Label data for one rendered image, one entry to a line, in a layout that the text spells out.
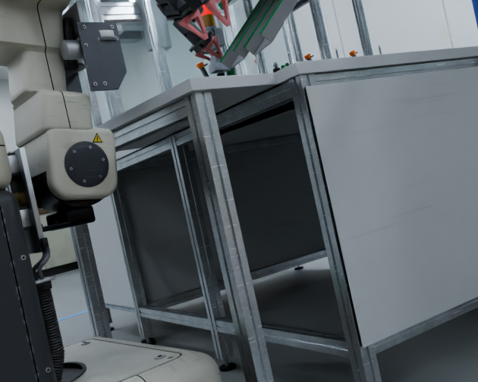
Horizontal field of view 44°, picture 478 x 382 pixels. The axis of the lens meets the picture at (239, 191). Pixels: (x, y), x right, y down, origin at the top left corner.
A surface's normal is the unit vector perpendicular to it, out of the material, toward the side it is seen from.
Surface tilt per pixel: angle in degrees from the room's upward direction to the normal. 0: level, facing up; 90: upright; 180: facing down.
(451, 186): 90
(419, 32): 90
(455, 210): 90
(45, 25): 90
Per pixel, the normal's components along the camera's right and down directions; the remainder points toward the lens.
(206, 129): 0.61, -0.13
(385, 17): -0.76, 0.17
